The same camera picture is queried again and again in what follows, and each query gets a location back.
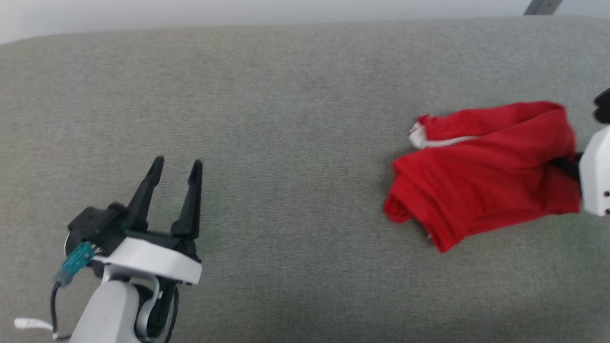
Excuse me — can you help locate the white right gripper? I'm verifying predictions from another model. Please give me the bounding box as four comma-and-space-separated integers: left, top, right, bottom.
552, 124, 610, 218

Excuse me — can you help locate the thin black cable loop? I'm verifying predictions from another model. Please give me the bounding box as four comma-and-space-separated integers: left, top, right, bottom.
164, 285, 180, 338

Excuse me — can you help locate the grey metal post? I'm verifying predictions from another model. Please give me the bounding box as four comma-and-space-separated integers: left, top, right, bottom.
524, 0, 563, 16

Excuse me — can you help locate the grey fabric sofa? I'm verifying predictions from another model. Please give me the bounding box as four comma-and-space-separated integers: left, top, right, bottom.
0, 15, 610, 343

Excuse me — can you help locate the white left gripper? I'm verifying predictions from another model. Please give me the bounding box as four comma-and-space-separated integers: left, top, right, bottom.
92, 155, 203, 286

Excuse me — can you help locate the red garment with white sleeves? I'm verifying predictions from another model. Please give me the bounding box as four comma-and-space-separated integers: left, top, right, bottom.
383, 101, 583, 254

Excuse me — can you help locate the white cable label tag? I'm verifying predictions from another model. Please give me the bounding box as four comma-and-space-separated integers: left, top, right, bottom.
14, 318, 54, 333

